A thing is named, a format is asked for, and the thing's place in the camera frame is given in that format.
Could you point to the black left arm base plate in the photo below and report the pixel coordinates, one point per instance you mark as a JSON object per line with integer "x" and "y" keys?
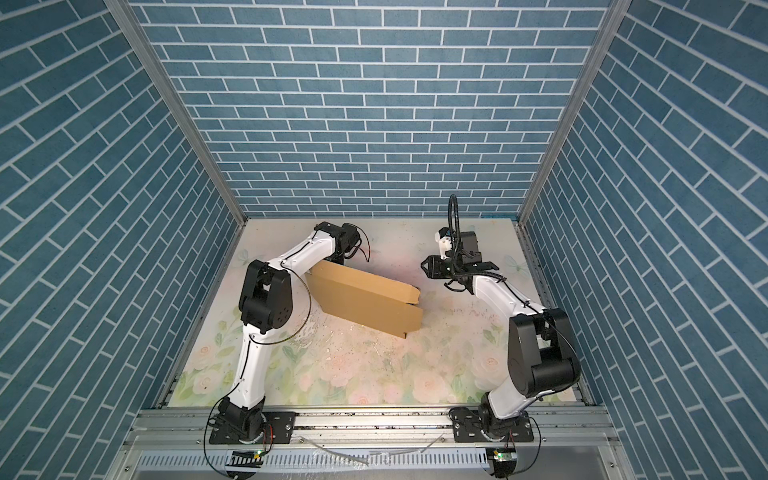
{"x": 268, "y": 428}

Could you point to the aluminium front rail frame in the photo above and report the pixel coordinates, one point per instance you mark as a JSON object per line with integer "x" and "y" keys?
{"x": 571, "y": 441}

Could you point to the aluminium right corner post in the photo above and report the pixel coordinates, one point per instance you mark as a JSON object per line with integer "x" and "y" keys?
{"x": 596, "y": 55}

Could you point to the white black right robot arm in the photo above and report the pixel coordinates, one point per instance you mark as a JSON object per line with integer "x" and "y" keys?
{"x": 541, "y": 358}

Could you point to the aluminium corner post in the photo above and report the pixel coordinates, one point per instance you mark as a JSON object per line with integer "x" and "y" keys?
{"x": 596, "y": 55}
{"x": 129, "y": 25}

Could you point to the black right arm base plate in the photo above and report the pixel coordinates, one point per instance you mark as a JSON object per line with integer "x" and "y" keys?
{"x": 474, "y": 426}

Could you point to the aluminium left corner post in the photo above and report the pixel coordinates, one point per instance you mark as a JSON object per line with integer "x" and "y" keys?
{"x": 129, "y": 25}

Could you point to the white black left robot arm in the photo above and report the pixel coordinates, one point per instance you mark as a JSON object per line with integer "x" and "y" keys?
{"x": 266, "y": 304}

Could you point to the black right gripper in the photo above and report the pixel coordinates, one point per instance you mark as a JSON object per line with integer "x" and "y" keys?
{"x": 434, "y": 269}

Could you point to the brown cardboard paper box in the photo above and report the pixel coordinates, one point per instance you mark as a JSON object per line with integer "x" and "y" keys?
{"x": 366, "y": 299}

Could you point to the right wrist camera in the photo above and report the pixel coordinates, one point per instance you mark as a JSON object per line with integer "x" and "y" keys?
{"x": 444, "y": 239}

